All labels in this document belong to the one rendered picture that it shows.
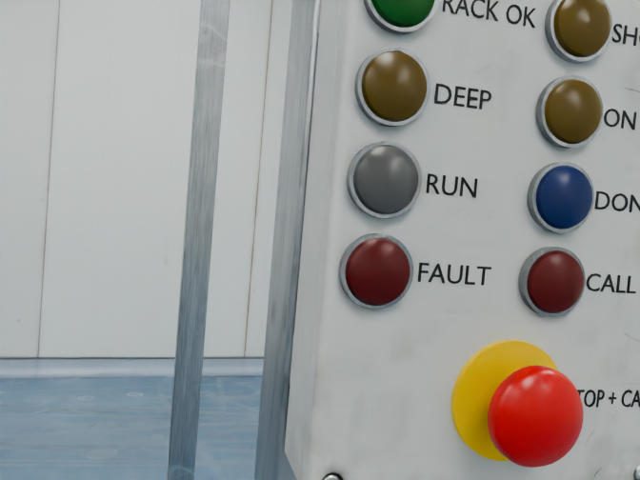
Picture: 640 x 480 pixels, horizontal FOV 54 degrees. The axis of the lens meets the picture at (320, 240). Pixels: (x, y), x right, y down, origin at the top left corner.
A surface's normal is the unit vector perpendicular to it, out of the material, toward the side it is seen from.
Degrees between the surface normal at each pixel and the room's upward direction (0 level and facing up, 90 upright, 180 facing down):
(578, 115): 93
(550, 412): 85
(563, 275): 87
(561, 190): 89
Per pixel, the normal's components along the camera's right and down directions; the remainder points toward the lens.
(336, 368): 0.25, 0.07
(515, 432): -0.18, 0.14
